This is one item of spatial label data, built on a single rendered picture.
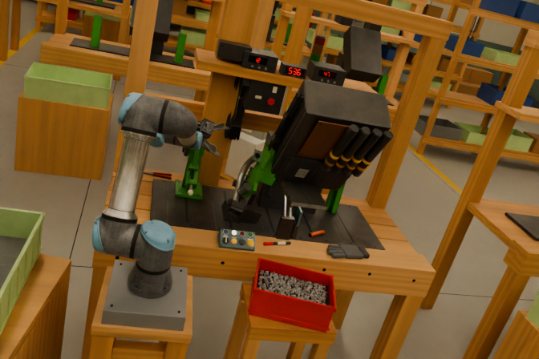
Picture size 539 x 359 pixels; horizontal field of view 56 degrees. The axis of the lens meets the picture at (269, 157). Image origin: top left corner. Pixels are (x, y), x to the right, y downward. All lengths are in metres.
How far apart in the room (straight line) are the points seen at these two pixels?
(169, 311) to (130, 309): 0.12
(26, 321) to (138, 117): 0.75
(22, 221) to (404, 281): 1.63
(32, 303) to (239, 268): 0.79
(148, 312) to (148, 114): 0.64
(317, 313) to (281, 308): 0.14
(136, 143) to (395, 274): 1.32
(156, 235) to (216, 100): 0.97
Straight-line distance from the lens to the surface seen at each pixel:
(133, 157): 1.70
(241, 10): 2.39
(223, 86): 2.46
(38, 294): 1.98
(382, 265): 2.37
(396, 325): 2.64
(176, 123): 1.68
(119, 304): 1.77
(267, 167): 2.23
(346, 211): 2.73
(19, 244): 2.13
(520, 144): 8.23
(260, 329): 1.96
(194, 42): 9.13
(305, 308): 1.96
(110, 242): 1.72
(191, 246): 2.11
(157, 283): 1.78
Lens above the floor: 2.05
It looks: 21 degrees down
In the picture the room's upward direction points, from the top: 15 degrees clockwise
